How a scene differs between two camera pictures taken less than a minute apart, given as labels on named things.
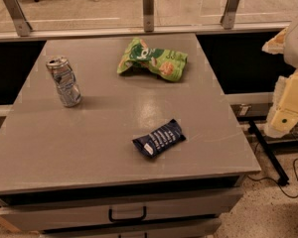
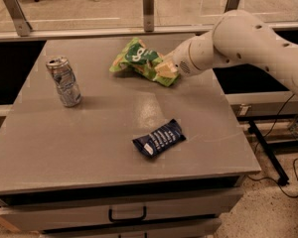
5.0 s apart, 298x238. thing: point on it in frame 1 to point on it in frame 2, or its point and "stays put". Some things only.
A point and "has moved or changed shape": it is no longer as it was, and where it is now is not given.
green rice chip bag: (167, 64) has moved or changed shape
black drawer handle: (128, 219) stays put
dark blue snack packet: (160, 139) stays put
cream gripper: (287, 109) to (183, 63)
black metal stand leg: (253, 127) stays put
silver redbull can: (66, 82) stays put
